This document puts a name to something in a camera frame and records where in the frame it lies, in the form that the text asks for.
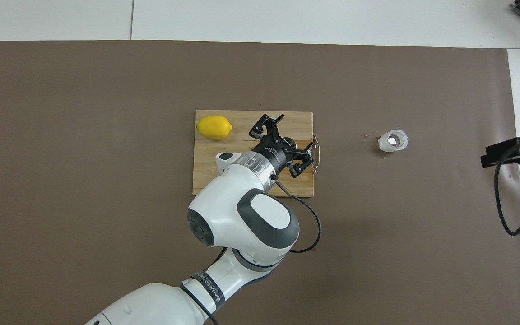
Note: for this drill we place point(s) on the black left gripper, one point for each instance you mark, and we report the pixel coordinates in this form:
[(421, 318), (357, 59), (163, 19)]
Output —
[(272, 151)]

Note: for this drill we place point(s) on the stainless steel jigger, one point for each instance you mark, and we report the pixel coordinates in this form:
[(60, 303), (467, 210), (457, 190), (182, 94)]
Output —
[(290, 141)]

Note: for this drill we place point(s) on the small clear plastic cup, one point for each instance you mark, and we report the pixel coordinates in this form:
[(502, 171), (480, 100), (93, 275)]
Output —
[(383, 143)]

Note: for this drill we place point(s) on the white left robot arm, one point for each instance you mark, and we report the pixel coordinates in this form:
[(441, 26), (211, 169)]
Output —
[(228, 207)]

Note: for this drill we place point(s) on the wooden cutting board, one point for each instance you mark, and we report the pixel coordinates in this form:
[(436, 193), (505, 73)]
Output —
[(215, 162)]

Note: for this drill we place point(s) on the yellow lemon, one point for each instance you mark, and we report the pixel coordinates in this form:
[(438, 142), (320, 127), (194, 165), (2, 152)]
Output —
[(214, 127)]

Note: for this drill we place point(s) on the brown paper table mat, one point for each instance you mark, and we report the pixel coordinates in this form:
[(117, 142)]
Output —
[(422, 262)]

